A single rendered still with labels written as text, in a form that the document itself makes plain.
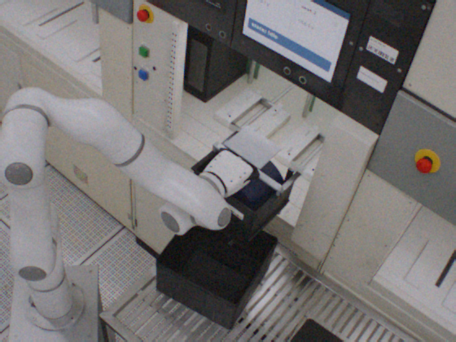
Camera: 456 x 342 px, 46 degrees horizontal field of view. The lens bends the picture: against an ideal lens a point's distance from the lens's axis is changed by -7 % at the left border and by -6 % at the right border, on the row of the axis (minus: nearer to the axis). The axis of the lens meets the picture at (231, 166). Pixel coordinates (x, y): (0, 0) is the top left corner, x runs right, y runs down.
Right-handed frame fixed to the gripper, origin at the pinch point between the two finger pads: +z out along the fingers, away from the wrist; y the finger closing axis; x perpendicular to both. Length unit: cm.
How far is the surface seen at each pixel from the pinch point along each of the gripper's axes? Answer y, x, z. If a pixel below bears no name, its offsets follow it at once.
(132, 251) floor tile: -57, -126, 10
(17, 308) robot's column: -34, -49, -64
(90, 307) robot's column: -18, -49, -47
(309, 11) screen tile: -0.9, 38.4, 15.0
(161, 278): -5.5, -39.5, -27.4
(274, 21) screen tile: -9.5, 30.7, 14.9
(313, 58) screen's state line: 3.3, 26.3, 15.1
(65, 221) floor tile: -94, -126, -2
